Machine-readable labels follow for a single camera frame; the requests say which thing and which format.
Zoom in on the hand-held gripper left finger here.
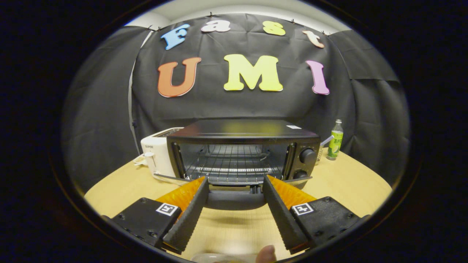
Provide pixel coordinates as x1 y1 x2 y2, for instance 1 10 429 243
102 176 210 254

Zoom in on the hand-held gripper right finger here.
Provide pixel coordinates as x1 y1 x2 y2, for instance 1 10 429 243
263 175 370 254

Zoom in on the black toaster oven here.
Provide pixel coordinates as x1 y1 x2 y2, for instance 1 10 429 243
154 119 321 211

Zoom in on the white slot toaster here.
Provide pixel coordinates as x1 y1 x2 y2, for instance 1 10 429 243
141 127 184 179

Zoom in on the small white plate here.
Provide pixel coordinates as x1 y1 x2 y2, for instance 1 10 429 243
191 253 258 263

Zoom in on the green drink bottle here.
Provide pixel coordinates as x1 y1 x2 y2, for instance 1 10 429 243
327 119 344 161

